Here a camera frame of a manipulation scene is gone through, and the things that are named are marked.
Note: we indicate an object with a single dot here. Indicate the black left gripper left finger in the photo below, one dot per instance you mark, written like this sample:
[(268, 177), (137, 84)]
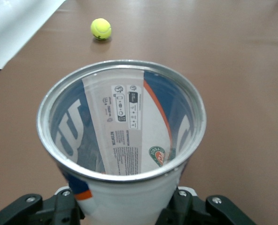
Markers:
[(35, 211)]

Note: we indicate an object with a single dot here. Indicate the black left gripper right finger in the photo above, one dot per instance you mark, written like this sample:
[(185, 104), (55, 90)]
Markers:
[(200, 213)]

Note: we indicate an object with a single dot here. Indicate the clear tennis ball can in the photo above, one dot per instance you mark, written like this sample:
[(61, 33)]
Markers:
[(129, 199)]

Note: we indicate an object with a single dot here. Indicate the yellow tennis ball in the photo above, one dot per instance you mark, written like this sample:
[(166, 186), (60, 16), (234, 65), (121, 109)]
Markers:
[(101, 28)]

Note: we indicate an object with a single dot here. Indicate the brown table cover sheet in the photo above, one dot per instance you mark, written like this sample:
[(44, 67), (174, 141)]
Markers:
[(223, 70)]

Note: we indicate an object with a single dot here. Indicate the white table edge panel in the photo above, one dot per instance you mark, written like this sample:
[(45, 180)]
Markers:
[(7, 23)]

